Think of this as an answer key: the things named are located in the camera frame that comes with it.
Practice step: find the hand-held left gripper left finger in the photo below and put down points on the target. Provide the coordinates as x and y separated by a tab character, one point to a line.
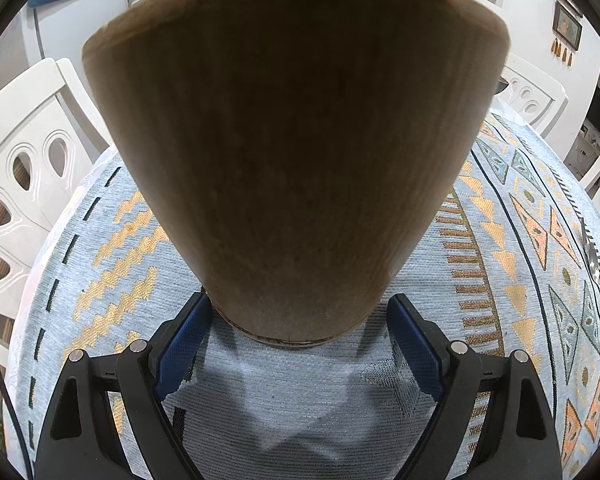
180	345

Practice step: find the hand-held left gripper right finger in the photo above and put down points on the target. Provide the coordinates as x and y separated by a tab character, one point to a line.
415	345

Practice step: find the wooden utensil holder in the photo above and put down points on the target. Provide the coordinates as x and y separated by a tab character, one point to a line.
290	150

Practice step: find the patterned blue tablecloth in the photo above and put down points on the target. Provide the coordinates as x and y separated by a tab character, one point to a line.
290	400

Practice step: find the dark bowl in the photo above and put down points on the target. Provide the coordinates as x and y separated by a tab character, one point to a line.
501	84

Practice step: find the cluttered storage shelf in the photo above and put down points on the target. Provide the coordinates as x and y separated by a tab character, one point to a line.
597	115

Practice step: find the hanging tassel ornament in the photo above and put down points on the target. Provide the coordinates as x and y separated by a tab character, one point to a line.
567	57

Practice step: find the small framed wall picture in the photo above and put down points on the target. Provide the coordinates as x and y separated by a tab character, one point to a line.
567	25

